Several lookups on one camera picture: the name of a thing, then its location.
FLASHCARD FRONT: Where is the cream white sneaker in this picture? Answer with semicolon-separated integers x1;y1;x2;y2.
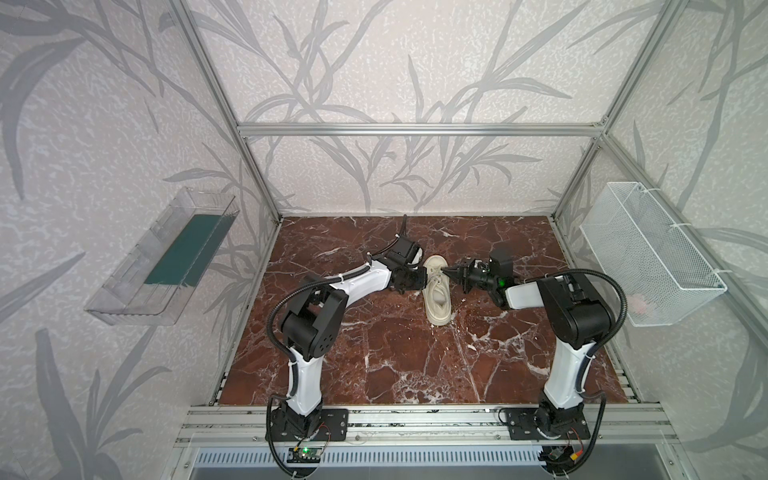
423;255;452;326

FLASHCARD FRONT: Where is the white shoelace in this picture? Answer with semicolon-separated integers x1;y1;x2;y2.
425;267;451;304

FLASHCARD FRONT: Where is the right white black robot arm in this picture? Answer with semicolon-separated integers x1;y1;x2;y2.
441;249;628;438

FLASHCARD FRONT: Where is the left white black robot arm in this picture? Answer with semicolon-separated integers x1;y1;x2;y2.
266;233;427;437

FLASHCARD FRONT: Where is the pink object in basket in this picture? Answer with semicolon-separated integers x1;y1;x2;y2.
627;294;652;316

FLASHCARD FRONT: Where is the right wiring connector bundle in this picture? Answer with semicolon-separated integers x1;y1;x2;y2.
539;446;584;465

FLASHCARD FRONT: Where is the green lit circuit board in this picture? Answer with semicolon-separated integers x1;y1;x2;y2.
286;447;326;465

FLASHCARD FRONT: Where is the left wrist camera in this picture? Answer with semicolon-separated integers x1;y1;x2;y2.
409;246;423;265

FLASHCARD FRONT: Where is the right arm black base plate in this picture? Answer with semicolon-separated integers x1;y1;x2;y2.
499;406;591;441

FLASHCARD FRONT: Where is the white wire mesh basket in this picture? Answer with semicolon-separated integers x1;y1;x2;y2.
580;182;728;327

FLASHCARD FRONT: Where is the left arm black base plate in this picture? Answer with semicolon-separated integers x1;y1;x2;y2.
266;405;350;442

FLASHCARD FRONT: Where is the aluminium frame cage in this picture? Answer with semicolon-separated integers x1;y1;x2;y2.
167;0;768;361

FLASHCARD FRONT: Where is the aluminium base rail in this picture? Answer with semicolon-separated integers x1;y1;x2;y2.
161;403;698;479

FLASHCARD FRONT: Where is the clear plastic wall bin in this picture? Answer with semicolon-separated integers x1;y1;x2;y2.
85;187;240;326

